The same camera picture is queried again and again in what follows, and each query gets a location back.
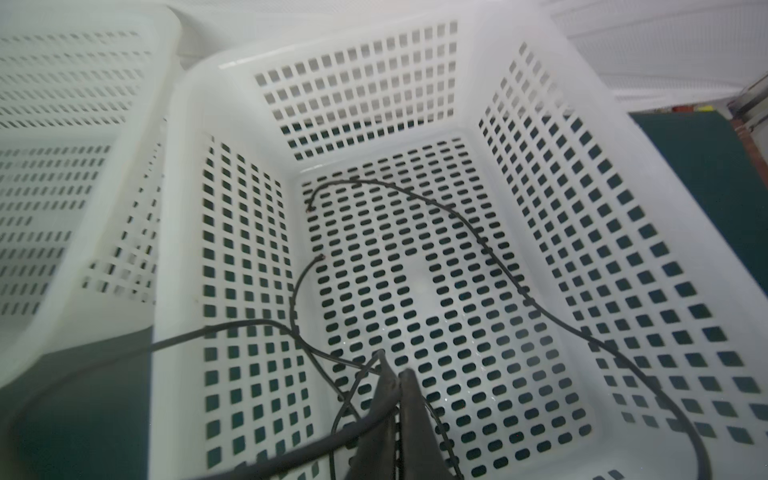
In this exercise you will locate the white basket back middle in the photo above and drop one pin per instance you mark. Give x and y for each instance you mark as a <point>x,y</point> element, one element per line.
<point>84,90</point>

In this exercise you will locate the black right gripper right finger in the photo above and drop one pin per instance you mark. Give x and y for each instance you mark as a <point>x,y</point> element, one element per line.
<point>420,453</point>

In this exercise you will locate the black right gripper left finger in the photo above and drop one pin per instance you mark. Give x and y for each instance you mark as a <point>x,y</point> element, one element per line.
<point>376,451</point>

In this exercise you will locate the white basket back right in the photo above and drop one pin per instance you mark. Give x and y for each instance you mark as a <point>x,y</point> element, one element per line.
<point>455,186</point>

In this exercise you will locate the white basket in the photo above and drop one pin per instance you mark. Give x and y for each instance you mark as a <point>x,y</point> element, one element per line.
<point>455,186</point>
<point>84,90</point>

